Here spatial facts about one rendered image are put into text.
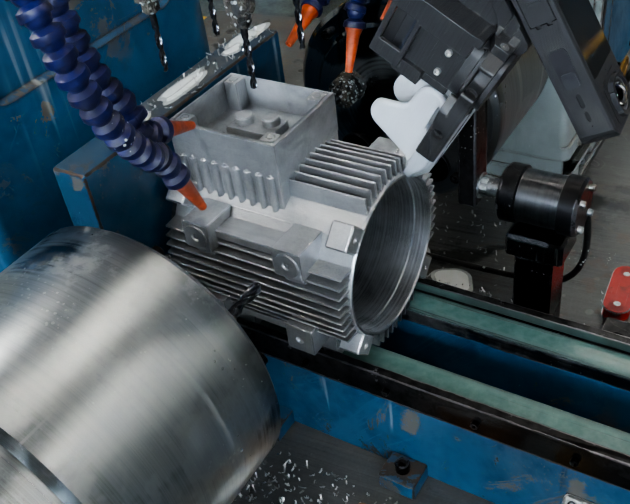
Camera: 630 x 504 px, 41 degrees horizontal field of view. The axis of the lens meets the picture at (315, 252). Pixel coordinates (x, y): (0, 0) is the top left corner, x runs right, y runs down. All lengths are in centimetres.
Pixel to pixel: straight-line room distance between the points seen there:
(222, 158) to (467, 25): 31
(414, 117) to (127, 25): 43
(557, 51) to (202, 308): 28
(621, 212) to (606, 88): 68
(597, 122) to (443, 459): 42
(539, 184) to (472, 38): 33
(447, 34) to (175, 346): 26
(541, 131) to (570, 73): 65
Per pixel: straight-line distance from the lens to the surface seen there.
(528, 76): 99
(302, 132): 75
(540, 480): 80
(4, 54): 83
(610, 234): 117
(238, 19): 68
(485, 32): 53
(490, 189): 86
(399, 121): 59
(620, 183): 127
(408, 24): 55
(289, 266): 71
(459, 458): 83
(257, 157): 73
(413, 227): 85
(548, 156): 119
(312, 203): 74
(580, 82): 53
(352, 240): 70
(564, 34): 52
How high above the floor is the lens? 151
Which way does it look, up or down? 38 degrees down
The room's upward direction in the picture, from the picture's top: 8 degrees counter-clockwise
